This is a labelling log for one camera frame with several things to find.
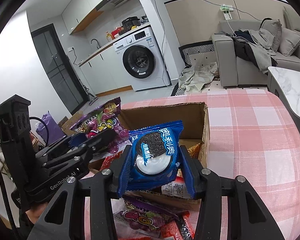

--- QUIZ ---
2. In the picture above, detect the red white snack packet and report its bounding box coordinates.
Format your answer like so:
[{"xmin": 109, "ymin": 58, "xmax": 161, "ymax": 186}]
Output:
[{"xmin": 161, "ymin": 176, "xmax": 191, "ymax": 199}]

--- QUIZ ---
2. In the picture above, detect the grey clothes pile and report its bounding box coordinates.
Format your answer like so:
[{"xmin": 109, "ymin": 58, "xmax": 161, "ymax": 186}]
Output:
[{"xmin": 233, "ymin": 28, "xmax": 277, "ymax": 74}]

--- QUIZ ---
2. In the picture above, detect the red black snack packet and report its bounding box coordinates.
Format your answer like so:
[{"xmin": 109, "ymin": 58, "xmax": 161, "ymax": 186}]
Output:
[{"xmin": 161, "ymin": 211, "xmax": 195, "ymax": 240}]

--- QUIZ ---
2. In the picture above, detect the marble coffee table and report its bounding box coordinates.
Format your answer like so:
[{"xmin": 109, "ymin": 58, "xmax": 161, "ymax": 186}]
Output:
[{"xmin": 267, "ymin": 67, "xmax": 300, "ymax": 129}]

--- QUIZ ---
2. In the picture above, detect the brown SF cardboard box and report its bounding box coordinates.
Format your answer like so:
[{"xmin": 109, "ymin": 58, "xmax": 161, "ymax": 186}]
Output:
[{"xmin": 107, "ymin": 102, "xmax": 209, "ymax": 199}]

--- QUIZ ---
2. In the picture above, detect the small floor cardboard box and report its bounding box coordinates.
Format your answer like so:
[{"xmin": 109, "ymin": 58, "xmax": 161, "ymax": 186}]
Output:
[{"xmin": 58, "ymin": 111, "xmax": 83, "ymax": 136}]

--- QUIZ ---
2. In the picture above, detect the purple plastic bag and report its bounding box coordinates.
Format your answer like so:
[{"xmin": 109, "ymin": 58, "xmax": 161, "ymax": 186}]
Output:
[{"xmin": 36, "ymin": 112, "xmax": 65, "ymax": 145}]

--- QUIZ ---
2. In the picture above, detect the person's left hand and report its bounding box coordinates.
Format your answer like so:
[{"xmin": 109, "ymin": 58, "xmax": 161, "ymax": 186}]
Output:
[{"xmin": 25, "ymin": 202, "xmax": 48, "ymax": 224}]

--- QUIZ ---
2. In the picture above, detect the red corn snack bag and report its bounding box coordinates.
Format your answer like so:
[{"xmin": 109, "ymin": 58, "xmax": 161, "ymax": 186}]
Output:
[{"xmin": 100, "ymin": 151, "xmax": 122, "ymax": 171}]

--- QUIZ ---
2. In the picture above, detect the dark glass door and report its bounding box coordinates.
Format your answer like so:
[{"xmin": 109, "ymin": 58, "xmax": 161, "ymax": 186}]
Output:
[{"xmin": 31, "ymin": 24, "xmax": 88, "ymax": 114}]

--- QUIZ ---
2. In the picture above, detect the blue Oreo cookie pack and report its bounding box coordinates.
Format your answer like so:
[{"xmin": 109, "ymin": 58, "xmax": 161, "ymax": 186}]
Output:
[{"xmin": 125, "ymin": 120, "xmax": 183, "ymax": 192}]

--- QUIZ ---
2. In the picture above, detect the white washing machine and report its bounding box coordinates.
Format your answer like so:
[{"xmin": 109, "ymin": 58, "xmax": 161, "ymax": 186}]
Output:
[{"xmin": 113, "ymin": 26, "xmax": 171, "ymax": 91}]

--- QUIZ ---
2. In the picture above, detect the white noodle snack bag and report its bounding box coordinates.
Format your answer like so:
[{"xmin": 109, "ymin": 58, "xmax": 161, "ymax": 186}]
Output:
[{"xmin": 179, "ymin": 139, "xmax": 202, "ymax": 159}]

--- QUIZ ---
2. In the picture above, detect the pink plaid tablecloth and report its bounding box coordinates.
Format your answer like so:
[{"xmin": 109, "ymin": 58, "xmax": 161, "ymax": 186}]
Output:
[{"xmin": 82, "ymin": 88, "xmax": 300, "ymax": 240}]

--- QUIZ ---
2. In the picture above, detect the purple grape candy bag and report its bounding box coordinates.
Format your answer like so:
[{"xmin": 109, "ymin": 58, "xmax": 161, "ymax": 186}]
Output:
[{"xmin": 70, "ymin": 97, "xmax": 129, "ymax": 154}]

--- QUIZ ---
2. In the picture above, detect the black rice cooker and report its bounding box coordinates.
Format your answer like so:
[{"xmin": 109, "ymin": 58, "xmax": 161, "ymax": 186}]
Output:
[{"xmin": 122, "ymin": 16, "xmax": 141, "ymax": 32}]

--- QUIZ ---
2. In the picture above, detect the grey sofa cushion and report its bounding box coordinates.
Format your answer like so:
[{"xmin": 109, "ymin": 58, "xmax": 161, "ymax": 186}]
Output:
[{"xmin": 278, "ymin": 28, "xmax": 300, "ymax": 56}]

